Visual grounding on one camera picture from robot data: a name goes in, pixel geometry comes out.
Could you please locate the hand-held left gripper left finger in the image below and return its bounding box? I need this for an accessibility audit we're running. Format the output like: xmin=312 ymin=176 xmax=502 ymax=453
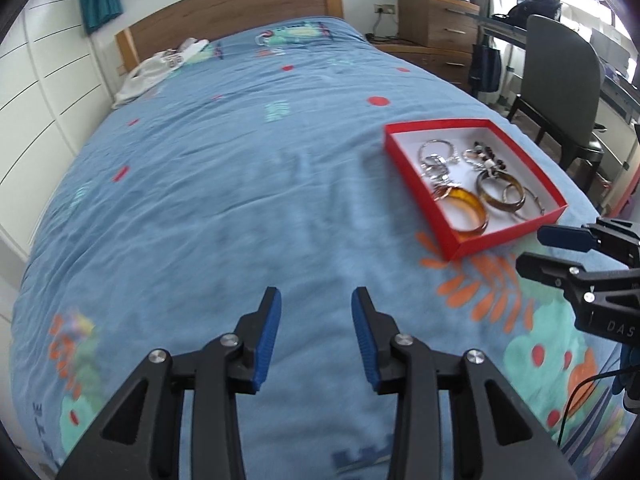
xmin=56 ymin=286 xmax=282 ymax=480

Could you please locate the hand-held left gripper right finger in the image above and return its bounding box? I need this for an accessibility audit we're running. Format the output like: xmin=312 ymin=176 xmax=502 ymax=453
xmin=351 ymin=286 xmax=578 ymax=480

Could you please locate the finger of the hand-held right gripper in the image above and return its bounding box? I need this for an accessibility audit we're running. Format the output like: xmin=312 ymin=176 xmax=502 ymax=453
xmin=537 ymin=217 xmax=640 ymax=265
xmin=516 ymin=252 xmax=601 ymax=307

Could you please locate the thin metal bangle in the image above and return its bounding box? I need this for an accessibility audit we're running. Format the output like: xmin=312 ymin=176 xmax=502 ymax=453
xmin=502 ymin=184 xmax=547 ymax=219

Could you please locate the brown tortoiseshell bangle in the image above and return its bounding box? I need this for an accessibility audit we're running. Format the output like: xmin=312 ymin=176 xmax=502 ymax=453
xmin=474 ymin=170 xmax=526 ymax=214

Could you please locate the orange amber bangle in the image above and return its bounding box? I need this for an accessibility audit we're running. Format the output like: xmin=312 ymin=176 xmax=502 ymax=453
xmin=432 ymin=186 xmax=490 ymax=235

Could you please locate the red jewelry box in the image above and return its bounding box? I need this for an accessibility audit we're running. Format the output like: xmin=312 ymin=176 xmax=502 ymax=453
xmin=383 ymin=119 xmax=568 ymax=261

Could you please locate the dark beaded bracelet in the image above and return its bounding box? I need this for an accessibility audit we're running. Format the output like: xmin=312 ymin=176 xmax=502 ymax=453
xmin=472 ymin=141 xmax=507 ymax=172

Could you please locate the silver wristwatch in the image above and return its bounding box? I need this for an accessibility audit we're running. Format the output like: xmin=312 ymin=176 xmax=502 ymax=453
xmin=421 ymin=156 xmax=452 ymax=182

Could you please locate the blue printed blanket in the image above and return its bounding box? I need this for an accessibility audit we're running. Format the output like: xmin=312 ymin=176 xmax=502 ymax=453
xmin=10 ymin=17 xmax=632 ymax=480

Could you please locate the grey office chair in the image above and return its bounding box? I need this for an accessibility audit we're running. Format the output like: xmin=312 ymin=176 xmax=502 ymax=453
xmin=508 ymin=14 xmax=609 ymax=187

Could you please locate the dark hanging bag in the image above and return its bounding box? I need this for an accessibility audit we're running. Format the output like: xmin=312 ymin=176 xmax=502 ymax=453
xmin=469 ymin=41 xmax=502 ymax=94

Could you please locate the black backpack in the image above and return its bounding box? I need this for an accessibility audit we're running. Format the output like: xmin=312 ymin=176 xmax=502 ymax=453
xmin=507 ymin=0 xmax=564 ymax=24

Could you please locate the wooden drawer cabinet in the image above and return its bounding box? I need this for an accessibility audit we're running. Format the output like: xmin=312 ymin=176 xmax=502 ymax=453
xmin=376 ymin=0 xmax=481 ymax=94

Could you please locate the white printed cloth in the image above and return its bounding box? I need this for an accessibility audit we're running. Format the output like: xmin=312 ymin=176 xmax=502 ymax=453
xmin=112 ymin=38 xmax=210 ymax=110

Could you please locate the white wardrobe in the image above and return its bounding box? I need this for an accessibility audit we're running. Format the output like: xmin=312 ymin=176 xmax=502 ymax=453
xmin=0 ymin=0 xmax=115 ymax=258

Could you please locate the wooden headboard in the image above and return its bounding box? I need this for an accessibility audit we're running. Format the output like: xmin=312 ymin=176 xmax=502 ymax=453
xmin=114 ymin=0 xmax=345 ymax=74

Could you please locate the black cable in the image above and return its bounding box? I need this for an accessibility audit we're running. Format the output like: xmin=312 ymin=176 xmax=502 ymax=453
xmin=556 ymin=369 xmax=632 ymax=453

